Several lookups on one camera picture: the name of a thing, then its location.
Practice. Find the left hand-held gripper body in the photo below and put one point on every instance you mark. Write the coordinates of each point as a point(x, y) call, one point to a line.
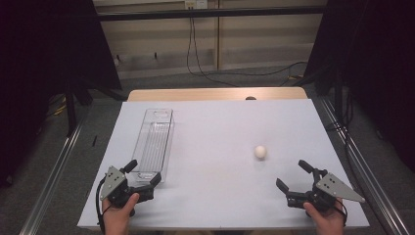
point(112, 182)

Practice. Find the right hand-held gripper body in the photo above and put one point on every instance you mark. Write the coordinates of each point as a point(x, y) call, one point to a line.
point(336, 187)

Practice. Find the clear plastic tray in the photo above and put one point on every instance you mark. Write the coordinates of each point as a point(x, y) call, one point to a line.
point(153, 143)

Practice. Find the white egg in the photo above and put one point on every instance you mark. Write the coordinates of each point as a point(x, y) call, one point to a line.
point(260, 152)

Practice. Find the person's right hand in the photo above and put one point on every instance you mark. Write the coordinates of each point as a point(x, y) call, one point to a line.
point(328, 222)

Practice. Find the person's left hand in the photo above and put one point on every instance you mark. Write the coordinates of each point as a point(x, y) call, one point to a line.
point(117, 218)

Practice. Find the small black stick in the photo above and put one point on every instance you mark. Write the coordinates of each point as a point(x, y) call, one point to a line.
point(94, 141)

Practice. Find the white table mat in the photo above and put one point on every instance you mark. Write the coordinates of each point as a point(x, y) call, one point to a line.
point(221, 137)

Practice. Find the black metal stand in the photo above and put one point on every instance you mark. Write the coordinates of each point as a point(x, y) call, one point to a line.
point(338, 91)
point(70, 111)

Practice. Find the small dark round object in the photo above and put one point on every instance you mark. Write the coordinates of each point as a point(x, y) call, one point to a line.
point(250, 98)

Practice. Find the small yellow floor object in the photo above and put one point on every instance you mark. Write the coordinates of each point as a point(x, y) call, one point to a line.
point(295, 77)

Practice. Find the wooden table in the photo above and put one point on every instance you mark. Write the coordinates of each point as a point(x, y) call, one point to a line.
point(195, 94)

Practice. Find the black curtain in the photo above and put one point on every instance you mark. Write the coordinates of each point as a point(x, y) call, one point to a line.
point(375, 65)
point(42, 65)

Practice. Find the black horizontal bar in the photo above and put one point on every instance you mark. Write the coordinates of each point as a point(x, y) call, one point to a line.
point(208, 13)

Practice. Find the metal floor rail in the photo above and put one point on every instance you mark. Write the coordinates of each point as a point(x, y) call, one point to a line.
point(368, 176)
point(49, 189)

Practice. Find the white wall outlet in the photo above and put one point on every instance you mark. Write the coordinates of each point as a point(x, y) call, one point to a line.
point(195, 4)

